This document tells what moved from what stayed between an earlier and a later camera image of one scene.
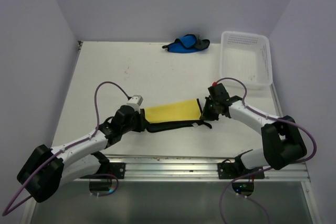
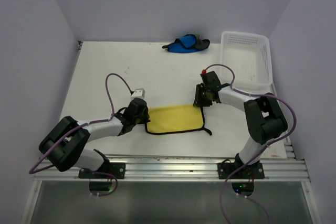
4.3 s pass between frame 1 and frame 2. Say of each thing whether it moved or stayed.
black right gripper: moved
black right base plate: stayed
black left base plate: stayed
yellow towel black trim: moved
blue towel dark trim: stayed
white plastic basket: stayed
